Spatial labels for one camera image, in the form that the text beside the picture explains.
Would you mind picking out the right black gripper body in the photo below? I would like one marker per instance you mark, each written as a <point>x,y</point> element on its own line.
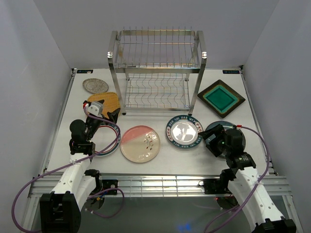
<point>217,144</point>

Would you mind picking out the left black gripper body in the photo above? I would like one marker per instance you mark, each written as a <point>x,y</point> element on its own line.
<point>93,125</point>

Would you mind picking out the dark blue round plate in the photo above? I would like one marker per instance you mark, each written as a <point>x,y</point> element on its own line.
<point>236,139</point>

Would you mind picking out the pink cream floral plate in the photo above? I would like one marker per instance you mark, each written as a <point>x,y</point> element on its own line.
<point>140,144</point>

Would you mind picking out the white plate teal lettered rim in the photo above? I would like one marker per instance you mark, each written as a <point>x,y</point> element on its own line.
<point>182,131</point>

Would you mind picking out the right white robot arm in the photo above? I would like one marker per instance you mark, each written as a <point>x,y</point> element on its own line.
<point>244,182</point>

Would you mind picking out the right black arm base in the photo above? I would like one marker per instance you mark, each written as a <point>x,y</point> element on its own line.
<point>213,186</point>

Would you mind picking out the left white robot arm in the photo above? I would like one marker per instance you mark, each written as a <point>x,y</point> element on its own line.
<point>60,210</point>

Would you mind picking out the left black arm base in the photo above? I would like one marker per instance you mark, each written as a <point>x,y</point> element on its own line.
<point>108,184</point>

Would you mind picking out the steel two-tier dish rack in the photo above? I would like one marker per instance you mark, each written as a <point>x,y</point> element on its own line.
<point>157,69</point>

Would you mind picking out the yellow woven square plate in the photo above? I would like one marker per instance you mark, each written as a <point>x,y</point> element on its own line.
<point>111,101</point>

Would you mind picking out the white plate green red rim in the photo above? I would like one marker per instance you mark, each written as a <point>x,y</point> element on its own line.
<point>107,139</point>

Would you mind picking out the speckled grey round plate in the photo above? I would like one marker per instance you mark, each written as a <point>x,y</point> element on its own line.
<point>95,86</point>

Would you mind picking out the green black square plate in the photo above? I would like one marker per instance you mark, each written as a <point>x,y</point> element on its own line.
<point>221,98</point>

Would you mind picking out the left blue table label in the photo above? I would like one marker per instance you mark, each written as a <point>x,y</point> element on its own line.
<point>85,71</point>

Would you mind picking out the blue table label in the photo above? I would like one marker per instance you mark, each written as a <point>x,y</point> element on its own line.
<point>85,71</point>
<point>231,72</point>

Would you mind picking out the right blue table label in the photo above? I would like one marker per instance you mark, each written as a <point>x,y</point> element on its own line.
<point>231,72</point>

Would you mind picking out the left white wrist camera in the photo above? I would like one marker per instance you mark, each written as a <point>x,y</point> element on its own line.
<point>94,108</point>

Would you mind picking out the aluminium front frame rail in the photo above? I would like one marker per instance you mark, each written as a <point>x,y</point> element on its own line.
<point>164,186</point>

